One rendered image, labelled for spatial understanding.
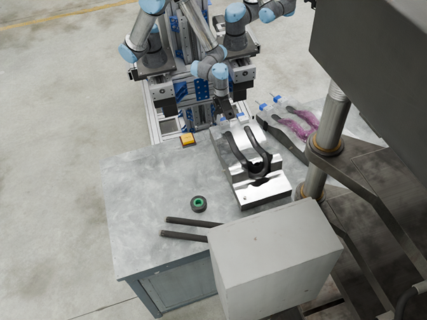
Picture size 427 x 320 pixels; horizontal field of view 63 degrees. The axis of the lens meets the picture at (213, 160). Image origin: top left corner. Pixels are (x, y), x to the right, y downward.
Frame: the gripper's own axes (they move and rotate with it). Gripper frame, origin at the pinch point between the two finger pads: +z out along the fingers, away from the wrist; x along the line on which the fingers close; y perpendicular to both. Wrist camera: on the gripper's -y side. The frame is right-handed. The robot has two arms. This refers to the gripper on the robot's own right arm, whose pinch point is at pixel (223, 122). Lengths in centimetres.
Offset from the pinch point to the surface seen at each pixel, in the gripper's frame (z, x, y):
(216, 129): 2.2, 4.8, -0.8
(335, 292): 12, -15, -96
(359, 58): -99, 1, -85
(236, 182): 3.8, 6.4, -36.1
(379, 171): -63, -13, -88
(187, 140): 7.5, 20.8, 2.0
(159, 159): 11.3, 38.4, -2.5
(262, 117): 5.6, -23.1, 1.9
